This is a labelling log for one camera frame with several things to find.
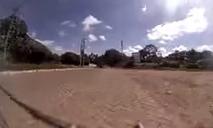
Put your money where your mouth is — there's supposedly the large dark tree clump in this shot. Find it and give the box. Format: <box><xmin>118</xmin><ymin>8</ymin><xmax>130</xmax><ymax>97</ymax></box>
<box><xmin>0</xmin><ymin>13</ymin><xmax>60</xmax><ymax>65</ymax></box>

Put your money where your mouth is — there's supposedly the grass strip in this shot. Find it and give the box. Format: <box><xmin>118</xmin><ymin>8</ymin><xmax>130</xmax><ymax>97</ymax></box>
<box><xmin>0</xmin><ymin>63</ymin><xmax>92</xmax><ymax>72</ymax></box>

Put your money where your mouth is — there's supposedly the reddish dirt road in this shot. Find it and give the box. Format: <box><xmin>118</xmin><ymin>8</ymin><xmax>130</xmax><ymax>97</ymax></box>
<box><xmin>0</xmin><ymin>67</ymin><xmax>213</xmax><ymax>128</ymax></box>

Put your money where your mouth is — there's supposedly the row of trees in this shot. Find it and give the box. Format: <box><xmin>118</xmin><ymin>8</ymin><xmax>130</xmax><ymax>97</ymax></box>
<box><xmin>58</xmin><ymin>43</ymin><xmax>213</xmax><ymax>70</ymax></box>

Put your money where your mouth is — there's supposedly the pole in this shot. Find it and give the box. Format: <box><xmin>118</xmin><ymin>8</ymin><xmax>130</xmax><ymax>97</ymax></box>
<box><xmin>79</xmin><ymin>37</ymin><xmax>87</xmax><ymax>67</ymax></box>
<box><xmin>119</xmin><ymin>39</ymin><xmax>125</xmax><ymax>56</ymax></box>

